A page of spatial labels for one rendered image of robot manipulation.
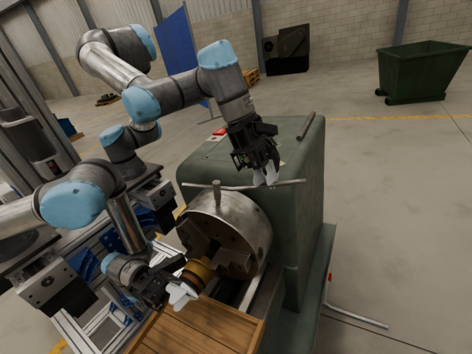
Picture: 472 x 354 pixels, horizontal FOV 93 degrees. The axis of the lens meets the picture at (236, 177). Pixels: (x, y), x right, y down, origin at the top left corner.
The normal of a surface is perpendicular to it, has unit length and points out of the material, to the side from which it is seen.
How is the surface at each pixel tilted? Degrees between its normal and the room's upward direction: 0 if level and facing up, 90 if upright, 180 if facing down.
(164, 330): 0
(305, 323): 0
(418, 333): 0
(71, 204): 89
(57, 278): 90
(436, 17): 90
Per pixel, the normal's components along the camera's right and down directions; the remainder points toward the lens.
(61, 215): 0.26, 0.47
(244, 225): 0.50, -0.50
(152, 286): -0.18, -0.83
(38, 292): 0.82, 0.17
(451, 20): -0.42, 0.55
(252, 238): 0.68, -0.30
